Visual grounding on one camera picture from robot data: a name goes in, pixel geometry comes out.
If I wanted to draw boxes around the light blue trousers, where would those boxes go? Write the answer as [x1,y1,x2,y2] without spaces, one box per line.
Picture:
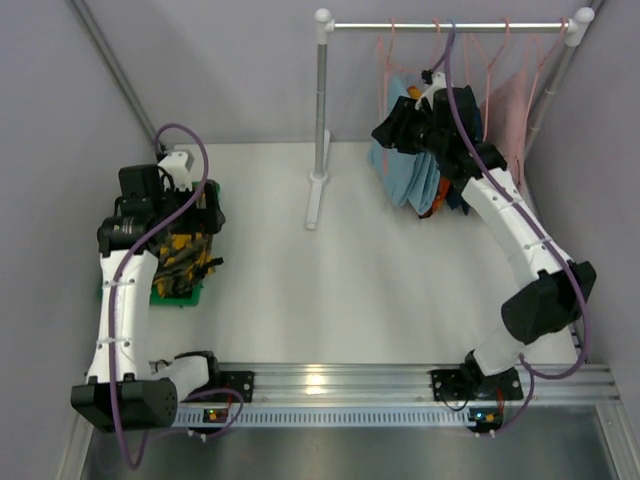
[367,74,444,217]

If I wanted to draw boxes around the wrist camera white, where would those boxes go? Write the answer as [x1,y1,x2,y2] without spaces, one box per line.
[158,150,194,191]
[415,70,446,110]

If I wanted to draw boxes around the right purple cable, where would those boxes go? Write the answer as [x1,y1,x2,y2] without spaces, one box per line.
[427,24,592,434]

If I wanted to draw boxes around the pink trousers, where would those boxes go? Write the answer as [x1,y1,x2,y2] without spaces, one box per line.
[485,70,530,190]

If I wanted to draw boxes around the orange camouflage trousers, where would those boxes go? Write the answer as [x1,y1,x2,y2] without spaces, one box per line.
[405,85,454,219]

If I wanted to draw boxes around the perforated cable duct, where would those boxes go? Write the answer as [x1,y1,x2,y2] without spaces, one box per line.
[173,405,487,429]

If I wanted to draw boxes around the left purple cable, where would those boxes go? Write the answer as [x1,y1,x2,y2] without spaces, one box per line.
[109,122,245,471]

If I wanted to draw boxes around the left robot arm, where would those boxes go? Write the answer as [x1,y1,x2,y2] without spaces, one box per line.
[70,152,225,433]

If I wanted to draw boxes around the navy blue trousers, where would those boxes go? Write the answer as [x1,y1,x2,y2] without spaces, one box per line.
[445,86,483,215]

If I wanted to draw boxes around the yellow camouflage trousers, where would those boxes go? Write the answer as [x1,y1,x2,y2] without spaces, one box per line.
[150,233,224,307]

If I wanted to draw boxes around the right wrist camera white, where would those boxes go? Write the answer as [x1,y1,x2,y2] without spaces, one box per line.
[415,70,446,110]

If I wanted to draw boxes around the purple cable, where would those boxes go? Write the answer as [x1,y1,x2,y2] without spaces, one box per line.
[427,24,592,434]
[109,122,245,471]

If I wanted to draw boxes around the aluminium mounting rail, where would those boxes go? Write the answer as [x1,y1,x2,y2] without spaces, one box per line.
[221,363,621,407]

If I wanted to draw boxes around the blue wire hanger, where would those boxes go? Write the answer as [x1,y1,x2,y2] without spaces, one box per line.
[447,18,457,48]

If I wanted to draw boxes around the pink wire hanger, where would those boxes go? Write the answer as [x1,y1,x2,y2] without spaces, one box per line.
[375,17,401,176]
[463,18,511,141]
[525,18,569,121]
[391,18,446,77]

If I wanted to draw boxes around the green plastic bin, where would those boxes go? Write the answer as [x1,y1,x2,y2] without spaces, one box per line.
[97,174,226,306]

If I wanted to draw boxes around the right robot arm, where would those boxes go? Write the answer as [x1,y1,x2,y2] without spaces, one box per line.
[372,87,596,399]

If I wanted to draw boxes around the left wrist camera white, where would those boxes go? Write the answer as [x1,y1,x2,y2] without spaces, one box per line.
[158,150,194,191]

